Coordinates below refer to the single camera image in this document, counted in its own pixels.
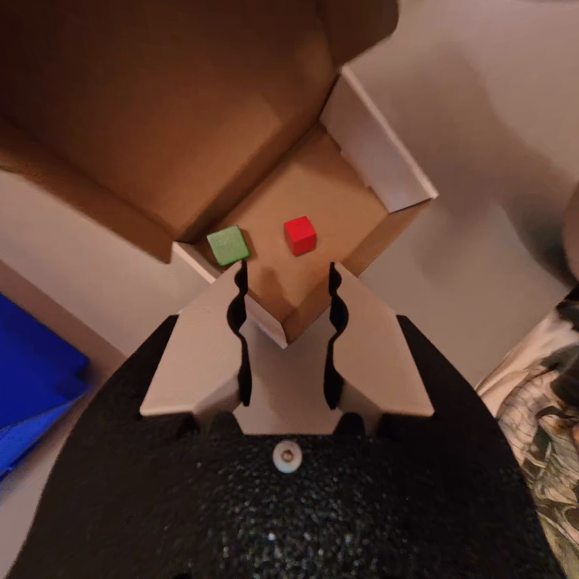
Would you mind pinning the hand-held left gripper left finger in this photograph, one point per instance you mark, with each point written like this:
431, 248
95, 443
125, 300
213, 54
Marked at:
194, 362

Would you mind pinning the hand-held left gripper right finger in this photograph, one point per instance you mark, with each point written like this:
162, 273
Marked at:
380, 362

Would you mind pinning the green cube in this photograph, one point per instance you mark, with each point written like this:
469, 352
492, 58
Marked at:
228, 246

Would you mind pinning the red cube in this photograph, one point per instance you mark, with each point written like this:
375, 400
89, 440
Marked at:
299, 235

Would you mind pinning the blue plastic bin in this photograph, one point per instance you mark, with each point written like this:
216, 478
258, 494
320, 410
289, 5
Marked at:
31, 362

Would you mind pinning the white cardboard mailer box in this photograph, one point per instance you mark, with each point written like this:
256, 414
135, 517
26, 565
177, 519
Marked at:
135, 113

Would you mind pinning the grey desk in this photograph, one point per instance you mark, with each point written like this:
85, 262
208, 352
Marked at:
475, 135

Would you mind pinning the person's camouflage pants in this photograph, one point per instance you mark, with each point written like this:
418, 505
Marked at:
552, 475

